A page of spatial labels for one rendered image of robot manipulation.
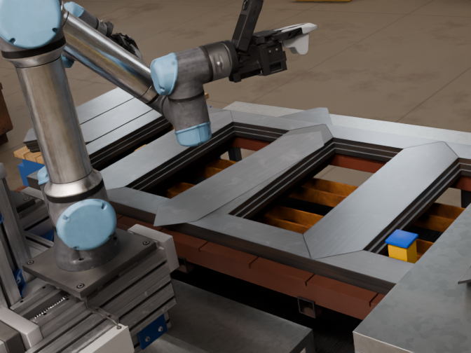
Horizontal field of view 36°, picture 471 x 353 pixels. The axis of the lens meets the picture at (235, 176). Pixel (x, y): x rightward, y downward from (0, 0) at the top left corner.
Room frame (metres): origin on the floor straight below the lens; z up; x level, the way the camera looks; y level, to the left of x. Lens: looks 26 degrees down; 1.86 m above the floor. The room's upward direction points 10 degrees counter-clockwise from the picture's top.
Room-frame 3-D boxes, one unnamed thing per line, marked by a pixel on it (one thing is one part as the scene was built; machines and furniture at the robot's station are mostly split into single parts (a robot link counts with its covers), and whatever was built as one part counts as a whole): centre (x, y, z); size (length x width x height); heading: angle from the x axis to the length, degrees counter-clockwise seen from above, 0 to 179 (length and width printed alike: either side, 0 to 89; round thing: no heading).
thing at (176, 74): (1.40, 0.07, 1.43); 0.11 x 0.08 x 0.09; 108
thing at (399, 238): (1.51, -0.38, 0.88); 0.06 x 0.06 x 0.02; 46
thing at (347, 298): (1.81, 0.19, 0.80); 1.62 x 0.04 x 0.06; 46
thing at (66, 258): (1.44, 0.36, 1.09); 0.15 x 0.15 x 0.10
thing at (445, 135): (2.56, -0.40, 0.74); 1.20 x 0.26 x 0.03; 46
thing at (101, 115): (2.98, 0.47, 0.82); 0.80 x 0.40 x 0.06; 136
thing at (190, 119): (1.42, 0.07, 1.34); 0.11 x 0.08 x 0.11; 18
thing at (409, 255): (1.51, -0.38, 0.78); 0.05 x 0.05 x 0.19; 46
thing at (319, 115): (2.67, -0.30, 0.77); 0.45 x 0.20 x 0.04; 46
